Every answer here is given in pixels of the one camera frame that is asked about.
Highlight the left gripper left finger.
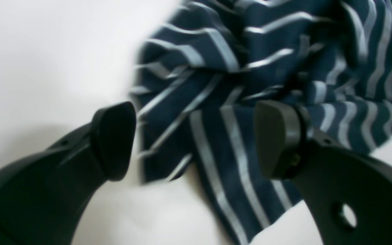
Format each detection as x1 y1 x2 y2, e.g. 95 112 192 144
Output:
0 102 136 245

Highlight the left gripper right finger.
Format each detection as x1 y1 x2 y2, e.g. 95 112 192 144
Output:
255 100 392 245

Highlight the black white striped T-shirt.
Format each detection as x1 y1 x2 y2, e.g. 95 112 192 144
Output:
131 0 392 245

